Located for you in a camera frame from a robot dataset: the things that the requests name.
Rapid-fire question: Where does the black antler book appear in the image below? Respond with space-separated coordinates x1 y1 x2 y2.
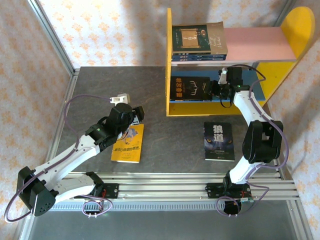
169 76 213 102

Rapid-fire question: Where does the dark blue face book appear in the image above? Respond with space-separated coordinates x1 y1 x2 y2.
171 54 228 59
171 57 227 62

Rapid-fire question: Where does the yellow cartoon book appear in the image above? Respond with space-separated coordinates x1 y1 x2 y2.
110 123 145 164

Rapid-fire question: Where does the green brown scroll book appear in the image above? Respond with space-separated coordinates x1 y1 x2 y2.
171 21 229 56

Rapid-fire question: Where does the dark wolf eyes book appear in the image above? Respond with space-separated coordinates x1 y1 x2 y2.
203 121 236 163

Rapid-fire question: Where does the yellow pink blue bookshelf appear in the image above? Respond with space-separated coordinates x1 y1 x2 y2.
165 6 316 118

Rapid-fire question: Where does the grey metal sheet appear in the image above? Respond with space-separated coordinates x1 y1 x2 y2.
18 209 315 240

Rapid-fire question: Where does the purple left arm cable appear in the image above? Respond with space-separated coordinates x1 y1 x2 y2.
3 93 113 224

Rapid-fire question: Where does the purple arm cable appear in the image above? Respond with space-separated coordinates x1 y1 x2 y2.
215 64 291 218
3 93 113 224

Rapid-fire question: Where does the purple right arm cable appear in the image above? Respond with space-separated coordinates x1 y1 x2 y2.
215 64 291 218

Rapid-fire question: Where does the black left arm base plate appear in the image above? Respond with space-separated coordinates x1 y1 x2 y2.
74 183 119 200

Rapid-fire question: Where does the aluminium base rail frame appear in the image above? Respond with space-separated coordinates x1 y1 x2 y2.
26 171 301 204

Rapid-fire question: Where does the aluminium corner post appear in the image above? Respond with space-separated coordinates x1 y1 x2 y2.
26 0 76 76
272 0 298 27

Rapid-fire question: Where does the grey slotted cable duct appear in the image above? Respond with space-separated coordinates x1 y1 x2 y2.
32 201 291 212

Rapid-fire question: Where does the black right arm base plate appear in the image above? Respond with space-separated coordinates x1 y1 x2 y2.
205 182 252 200

